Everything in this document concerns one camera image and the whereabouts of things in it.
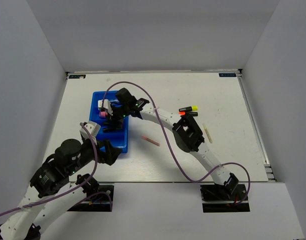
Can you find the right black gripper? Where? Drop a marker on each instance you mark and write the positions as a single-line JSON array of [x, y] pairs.
[[112, 120]]

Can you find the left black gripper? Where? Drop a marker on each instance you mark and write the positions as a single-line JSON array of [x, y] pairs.
[[110, 155]]

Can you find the pink clear tube container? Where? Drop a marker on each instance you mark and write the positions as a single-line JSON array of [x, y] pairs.
[[104, 114]]

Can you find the pink thin pen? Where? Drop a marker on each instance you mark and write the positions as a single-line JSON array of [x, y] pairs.
[[150, 140]]

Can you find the yellow cap black highlighter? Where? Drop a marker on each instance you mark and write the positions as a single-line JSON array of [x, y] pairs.
[[193, 108]]

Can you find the orange cap black highlighter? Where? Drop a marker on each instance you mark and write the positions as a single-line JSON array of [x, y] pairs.
[[193, 113]]

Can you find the cream thin pen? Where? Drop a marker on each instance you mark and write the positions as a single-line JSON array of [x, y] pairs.
[[207, 133]]

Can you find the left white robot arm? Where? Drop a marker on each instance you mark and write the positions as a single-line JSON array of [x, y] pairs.
[[42, 203]]

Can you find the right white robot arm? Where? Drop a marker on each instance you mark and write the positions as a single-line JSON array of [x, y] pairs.
[[185, 129]]

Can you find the blue compartment tray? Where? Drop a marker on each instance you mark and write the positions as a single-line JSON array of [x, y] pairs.
[[118, 137]]

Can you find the left corner label sticker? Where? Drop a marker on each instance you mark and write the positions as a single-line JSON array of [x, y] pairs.
[[77, 76]]

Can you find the corner label sticker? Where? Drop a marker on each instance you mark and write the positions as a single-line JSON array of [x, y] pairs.
[[227, 75], [77, 76]]

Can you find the right corner label sticker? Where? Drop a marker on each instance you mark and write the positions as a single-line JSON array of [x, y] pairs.
[[227, 75]]

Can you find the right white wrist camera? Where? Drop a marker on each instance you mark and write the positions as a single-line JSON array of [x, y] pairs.
[[104, 105]]

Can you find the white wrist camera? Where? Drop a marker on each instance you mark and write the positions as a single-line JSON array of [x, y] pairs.
[[93, 129], [104, 105]]

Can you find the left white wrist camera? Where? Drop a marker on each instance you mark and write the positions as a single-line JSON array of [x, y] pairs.
[[93, 129]]

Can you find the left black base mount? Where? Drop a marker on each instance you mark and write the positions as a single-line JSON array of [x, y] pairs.
[[97, 203]]

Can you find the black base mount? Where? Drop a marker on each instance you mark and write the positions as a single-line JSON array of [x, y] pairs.
[[97, 203], [216, 200]]

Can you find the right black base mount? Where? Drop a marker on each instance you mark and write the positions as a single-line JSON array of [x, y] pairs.
[[216, 200]]

